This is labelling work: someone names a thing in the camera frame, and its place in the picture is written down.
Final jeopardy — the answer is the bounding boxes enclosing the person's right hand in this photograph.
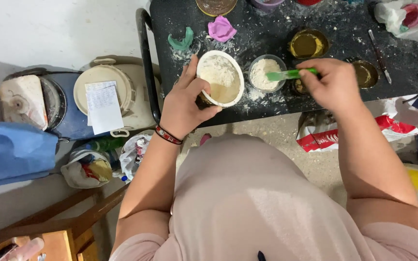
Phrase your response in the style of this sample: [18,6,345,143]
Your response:
[295,58,365,117]

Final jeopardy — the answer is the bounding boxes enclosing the purple cup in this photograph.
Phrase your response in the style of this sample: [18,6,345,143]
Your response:
[250,0,286,14]

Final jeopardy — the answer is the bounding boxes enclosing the green silicone mould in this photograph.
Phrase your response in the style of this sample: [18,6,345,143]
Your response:
[168,27,194,51]

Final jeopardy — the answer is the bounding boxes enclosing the clear cup of powder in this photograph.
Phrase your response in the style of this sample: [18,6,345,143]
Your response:
[248,54,288,94]

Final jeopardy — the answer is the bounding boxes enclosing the red black wrist bracelet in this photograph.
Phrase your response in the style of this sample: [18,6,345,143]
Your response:
[155,125,184,145]

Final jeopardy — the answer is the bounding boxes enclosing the clear plastic bag with items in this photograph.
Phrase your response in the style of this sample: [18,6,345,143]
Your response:
[374,0,418,43]

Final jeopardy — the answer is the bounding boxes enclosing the brown round lid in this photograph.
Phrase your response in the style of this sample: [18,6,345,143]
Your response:
[195,0,238,17]

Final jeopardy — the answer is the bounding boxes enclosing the green plastic bottle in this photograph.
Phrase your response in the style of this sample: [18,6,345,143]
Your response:
[86,136,127,153]

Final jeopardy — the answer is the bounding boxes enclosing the crumpled bag of trash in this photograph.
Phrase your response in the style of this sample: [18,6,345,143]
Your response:
[60,147,119,189]

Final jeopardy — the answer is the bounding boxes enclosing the beige plastic canister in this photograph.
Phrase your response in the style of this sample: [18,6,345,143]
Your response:
[73,55,163,138]

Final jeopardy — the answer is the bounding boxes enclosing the white paper note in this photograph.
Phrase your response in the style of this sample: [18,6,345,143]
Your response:
[84,80,125,136]

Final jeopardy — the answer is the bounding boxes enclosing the pink silicone mould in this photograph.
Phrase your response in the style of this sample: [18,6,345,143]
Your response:
[208,15,237,43]

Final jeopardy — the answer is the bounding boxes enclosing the metal wax knife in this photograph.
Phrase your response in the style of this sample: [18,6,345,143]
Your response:
[367,29,392,85]

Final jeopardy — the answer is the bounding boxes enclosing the white rubber mixing bowl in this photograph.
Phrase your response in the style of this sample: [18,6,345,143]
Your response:
[195,50,245,109]

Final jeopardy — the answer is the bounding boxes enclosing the person's beige shirt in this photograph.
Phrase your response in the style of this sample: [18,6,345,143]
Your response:
[109,133,418,261]

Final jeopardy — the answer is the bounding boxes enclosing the red white plastic bag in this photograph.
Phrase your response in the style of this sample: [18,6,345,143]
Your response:
[296,95,418,153]

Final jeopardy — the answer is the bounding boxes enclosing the wooden furniture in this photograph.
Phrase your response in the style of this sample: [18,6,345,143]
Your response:
[0,183,130,261]

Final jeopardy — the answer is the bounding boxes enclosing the person's left hand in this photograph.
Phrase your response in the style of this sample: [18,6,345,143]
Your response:
[159,54,223,140]

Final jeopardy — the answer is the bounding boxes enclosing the blue cloth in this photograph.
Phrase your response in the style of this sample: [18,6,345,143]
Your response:
[0,121,59,191]

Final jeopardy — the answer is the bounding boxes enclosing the blue bucket with plaster block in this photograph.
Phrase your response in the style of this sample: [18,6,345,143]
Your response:
[0,67,90,141]

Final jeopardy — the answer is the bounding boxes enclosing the green plastic spatula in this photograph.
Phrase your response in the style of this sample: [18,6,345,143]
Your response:
[266,67,318,82]

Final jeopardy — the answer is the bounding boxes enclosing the white crumpled plastic bag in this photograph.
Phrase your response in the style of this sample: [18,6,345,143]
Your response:
[116,130,156,182]

